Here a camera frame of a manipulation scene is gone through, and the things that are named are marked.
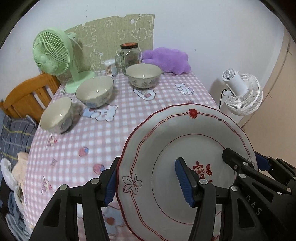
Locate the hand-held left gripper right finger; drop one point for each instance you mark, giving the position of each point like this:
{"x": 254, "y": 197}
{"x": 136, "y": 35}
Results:
{"x": 183, "y": 183}

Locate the purple plush toy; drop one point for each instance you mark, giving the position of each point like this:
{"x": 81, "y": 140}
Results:
{"x": 166, "y": 60}

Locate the green cartoon printed board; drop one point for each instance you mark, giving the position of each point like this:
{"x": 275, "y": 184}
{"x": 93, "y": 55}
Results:
{"x": 104, "y": 34}

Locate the white fan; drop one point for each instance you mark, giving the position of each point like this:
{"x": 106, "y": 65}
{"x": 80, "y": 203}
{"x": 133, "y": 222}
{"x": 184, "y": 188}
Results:
{"x": 247, "y": 92}

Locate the white plastic bag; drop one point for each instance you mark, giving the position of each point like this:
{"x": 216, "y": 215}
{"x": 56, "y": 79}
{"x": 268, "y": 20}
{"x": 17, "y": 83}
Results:
{"x": 8, "y": 171}

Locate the cotton swab container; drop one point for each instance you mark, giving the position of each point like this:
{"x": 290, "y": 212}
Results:
{"x": 111, "y": 68}

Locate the white plate red pattern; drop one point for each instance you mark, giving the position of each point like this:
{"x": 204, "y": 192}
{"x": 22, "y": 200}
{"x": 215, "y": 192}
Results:
{"x": 161, "y": 139}

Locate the green desk fan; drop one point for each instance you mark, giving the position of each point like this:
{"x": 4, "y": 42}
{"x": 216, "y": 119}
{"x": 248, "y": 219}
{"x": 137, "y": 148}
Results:
{"x": 50, "y": 53}

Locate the pink checkered tablecloth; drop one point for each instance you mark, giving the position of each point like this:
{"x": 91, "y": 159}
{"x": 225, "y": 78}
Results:
{"x": 104, "y": 139}

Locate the glass mug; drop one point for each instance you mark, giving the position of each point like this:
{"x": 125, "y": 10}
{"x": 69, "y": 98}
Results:
{"x": 119, "y": 61}

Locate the peach cloth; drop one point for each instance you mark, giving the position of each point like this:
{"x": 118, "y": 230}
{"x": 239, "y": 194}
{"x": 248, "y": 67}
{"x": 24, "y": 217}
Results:
{"x": 20, "y": 164}

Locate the glass jar dark lid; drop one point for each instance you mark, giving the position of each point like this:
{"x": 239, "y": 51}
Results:
{"x": 130, "y": 56}

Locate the blue plaid pillow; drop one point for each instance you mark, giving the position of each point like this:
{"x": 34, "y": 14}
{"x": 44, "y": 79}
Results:
{"x": 16, "y": 134}

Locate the grey floral ceramic bowl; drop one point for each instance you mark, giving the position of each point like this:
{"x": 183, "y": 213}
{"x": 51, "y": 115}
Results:
{"x": 55, "y": 115}
{"x": 143, "y": 71}
{"x": 94, "y": 90}

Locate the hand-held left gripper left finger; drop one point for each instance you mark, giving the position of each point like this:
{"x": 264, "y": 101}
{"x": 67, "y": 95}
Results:
{"x": 109, "y": 185}

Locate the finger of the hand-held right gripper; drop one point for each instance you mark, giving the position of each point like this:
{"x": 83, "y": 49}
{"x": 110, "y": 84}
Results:
{"x": 233, "y": 157}
{"x": 262, "y": 162}

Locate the wooden bed headboard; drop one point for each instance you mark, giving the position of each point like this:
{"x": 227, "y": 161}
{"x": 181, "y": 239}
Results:
{"x": 25, "y": 92}

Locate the beige door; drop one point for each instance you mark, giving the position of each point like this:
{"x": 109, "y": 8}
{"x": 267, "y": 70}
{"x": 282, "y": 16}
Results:
{"x": 277, "y": 104}

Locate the pile of blue clothes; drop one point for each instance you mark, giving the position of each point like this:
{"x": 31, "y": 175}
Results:
{"x": 16, "y": 208}

